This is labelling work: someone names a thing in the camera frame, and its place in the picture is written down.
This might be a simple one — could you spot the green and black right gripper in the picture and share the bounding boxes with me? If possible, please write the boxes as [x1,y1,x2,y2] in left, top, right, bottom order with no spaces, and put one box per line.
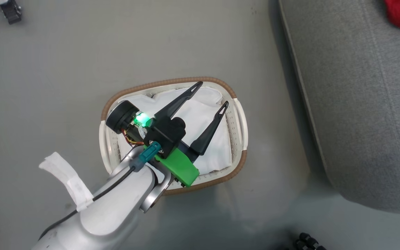
[106,81,229,187]

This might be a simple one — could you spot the grey fabric sofa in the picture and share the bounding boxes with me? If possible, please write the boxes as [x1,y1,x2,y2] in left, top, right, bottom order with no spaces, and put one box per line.
[278,0,400,214]

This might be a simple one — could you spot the white laundry basket, brown rim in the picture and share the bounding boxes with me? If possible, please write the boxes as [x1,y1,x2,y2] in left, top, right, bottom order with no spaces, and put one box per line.
[99,76,248,195]

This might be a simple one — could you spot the black caster wheel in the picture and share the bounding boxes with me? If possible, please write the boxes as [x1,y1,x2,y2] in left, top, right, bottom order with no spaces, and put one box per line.
[0,0,23,25]

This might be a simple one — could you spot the teal cable connector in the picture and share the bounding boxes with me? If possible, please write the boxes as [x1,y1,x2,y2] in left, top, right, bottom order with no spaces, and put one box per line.
[139,141,161,164]

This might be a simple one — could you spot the thin black cable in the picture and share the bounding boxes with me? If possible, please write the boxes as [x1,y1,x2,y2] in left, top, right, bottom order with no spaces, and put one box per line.
[39,165,141,242]

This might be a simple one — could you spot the white tape strap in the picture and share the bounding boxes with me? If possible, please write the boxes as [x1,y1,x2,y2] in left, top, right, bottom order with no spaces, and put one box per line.
[39,152,94,212]

